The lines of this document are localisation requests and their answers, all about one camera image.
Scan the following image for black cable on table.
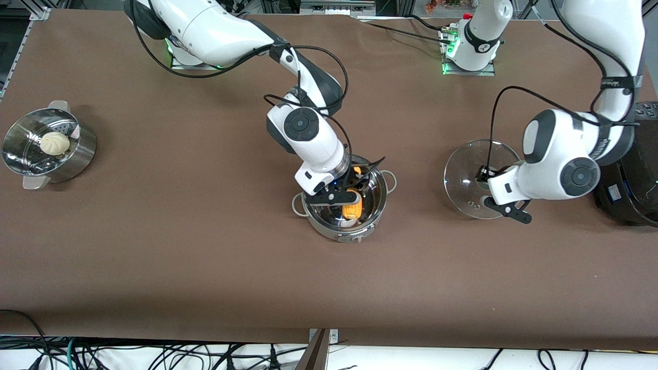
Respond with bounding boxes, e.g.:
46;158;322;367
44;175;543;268
355;14;455;46

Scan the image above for yellow corn cob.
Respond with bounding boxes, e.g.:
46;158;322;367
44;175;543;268
341;166;364;220

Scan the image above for black rice cooker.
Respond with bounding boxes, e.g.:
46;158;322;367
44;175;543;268
591;100;658;228

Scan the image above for dark angled bar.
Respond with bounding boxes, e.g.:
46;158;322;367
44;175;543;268
296;329;330;370

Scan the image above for stainless steel steamer pot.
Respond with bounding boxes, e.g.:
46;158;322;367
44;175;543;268
2;100;98;191

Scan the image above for white steamed bun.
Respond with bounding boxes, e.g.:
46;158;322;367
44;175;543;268
40;132;70;156

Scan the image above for glass pot lid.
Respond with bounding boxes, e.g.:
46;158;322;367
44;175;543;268
444;139;525;220

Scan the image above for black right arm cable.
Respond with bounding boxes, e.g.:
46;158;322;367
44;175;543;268
129;0;353;155

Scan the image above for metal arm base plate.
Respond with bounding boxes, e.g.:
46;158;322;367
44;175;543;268
170;23;227;70
441;28;497;77

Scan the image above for black looped cable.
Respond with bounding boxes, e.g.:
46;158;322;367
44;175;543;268
0;308;49;370

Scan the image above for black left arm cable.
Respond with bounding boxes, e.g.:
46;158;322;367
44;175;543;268
481;0;643;180

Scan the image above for aluminium frame rail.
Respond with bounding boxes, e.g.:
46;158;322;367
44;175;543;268
0;6;50;101

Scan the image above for stainless steel electric pot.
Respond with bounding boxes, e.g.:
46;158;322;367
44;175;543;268
292;154;399;243

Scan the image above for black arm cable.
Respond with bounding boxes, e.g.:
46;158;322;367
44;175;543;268
129;0;353;155
481;0;643;180

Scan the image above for brown table cover mat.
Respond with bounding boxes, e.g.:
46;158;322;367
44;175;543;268
0;9;658;351

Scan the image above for grey metal box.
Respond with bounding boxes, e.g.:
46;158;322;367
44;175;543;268
300;0;377;15

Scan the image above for silver table edge bracket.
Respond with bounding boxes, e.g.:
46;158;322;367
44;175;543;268
308;328;340;346

